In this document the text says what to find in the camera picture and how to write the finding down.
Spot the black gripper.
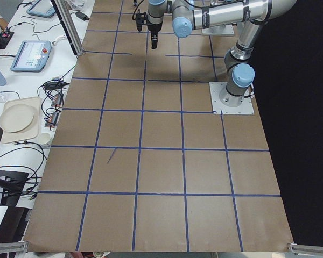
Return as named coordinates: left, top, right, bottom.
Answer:
left=147, top=20, right=163, bottom=49

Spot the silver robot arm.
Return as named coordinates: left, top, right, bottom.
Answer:
left=133, top=0, right=295, bottom=108

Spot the black power adapter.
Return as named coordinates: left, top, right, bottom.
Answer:
left=75, top=11, right=89, bottom=21

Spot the teach pendant tablet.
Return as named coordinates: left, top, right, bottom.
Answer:
left=10, top=41, right=52, bottom=72
left=26, top=0, right=55, bottom=18

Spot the brown paper table cover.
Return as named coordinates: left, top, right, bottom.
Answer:
left=24, top=1, right=292, bottom=252

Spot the white paper cup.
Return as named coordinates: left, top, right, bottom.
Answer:
left=38, top=133, right=53, bottom=148

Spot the beige tray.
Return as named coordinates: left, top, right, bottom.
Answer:
left=0, top=97, right=41, bottom=144

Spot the beige round plate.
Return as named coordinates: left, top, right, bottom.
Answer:
left=0, top=104, right=34, bottom=132

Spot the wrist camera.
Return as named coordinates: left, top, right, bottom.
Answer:
left=135, top=9, right=148, bottom=32

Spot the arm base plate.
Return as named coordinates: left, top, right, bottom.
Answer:
left=202, top=24, right=235, bottom=37
left=209, top=82, right=255, bottom=115

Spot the aluminium frame post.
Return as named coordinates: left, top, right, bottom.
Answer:
left=51, top=0, right=84, bottom=56

